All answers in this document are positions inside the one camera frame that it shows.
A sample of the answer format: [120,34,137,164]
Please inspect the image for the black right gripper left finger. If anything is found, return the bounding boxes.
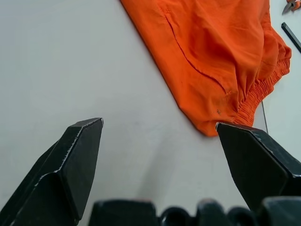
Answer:
[0,117,104,226]

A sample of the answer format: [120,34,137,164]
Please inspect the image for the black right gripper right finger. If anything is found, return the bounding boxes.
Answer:
[215,121,301,212]

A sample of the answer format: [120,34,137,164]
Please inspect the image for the thin wire clothes hanger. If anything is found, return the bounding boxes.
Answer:
[261,101,269,133]

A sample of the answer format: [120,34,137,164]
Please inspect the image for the orange shorts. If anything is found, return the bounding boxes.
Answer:
[119,0,293,137]

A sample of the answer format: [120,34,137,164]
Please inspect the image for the black caliper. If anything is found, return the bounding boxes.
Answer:
[282,0,301,15]

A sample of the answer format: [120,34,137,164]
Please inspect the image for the black USB hub with cable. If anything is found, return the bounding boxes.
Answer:
[281,22,301,53]

